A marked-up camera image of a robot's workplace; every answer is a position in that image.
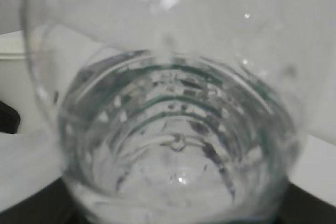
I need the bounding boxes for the clear water bottle green label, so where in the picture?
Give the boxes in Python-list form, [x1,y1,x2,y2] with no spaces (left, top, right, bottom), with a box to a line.
[20,0,335,223]

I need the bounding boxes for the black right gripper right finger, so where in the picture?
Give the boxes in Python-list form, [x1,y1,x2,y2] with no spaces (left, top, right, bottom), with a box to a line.
[272,181,335,224]

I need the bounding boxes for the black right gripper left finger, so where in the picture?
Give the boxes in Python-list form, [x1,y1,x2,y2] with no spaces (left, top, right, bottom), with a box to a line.
[1,179,84,224]

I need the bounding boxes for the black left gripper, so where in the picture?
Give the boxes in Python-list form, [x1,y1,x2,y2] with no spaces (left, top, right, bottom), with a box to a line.
[0,101,20,134]

